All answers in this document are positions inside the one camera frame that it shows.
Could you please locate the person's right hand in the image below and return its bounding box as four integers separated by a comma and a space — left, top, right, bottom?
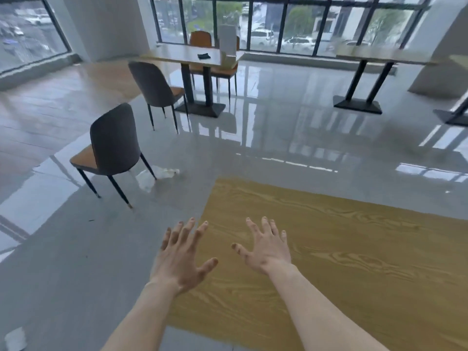
231, 216, 293, 277

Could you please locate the person's left hand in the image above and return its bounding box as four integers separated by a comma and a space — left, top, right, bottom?
148, 216, 219, 295

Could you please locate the person's right forearm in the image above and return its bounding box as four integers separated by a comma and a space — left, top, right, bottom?
263, 264, 391, 351

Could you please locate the white car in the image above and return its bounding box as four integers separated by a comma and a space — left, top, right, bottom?
282, 35, 317, 52
250, 28, 275, 47

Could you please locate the white crumpled tissue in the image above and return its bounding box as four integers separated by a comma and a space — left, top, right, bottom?
136, 165, 180, 194

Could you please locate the white paper scrap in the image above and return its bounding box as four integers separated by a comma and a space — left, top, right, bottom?
3, 326, 28, 351

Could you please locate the person's left forearm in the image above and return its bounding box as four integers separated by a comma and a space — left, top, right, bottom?
101, 282, 182, 351

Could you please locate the black framed window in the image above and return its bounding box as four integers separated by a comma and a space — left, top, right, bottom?
0, 0, 73, 76
149, 0, 434, 58

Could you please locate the grey chair orange seat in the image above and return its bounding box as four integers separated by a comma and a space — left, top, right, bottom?
128, 60, 190, 135
69, 102, 158, 210

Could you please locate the white standing box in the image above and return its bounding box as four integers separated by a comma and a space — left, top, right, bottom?
218, 24, 239, 69

